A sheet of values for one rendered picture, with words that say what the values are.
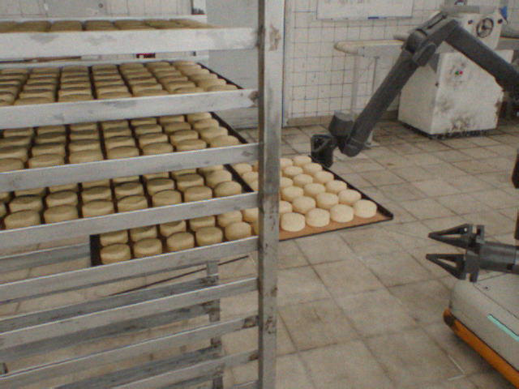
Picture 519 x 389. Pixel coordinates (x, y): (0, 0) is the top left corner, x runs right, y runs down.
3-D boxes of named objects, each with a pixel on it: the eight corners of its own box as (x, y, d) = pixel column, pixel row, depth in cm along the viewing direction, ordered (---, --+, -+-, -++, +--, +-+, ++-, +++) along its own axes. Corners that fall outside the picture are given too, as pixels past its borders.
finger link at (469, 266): (422, 274, 91) (473, 283, 88) (426, 245, 88) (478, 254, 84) (426, 255, 97) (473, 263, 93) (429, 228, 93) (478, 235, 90)
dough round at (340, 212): (331, 211, 97) (332, 202, 96) (353, 213, 95) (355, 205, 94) (328, 220, 92) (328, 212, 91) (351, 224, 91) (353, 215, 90)
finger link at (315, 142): (302, 144, 134) (312, 134, 142) (302, 166, 138) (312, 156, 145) (323, 147, 132) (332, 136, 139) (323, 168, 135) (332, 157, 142)
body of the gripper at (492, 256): (465, 282, 88) (508, 290, 86) (473, 240, 84) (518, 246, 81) (467, 263, 94) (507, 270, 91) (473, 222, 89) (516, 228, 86)
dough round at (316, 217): (324, 215, 95) (325, 207, 94) (332, 226, 90) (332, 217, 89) (302, 216, 94) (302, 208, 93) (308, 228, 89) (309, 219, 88)
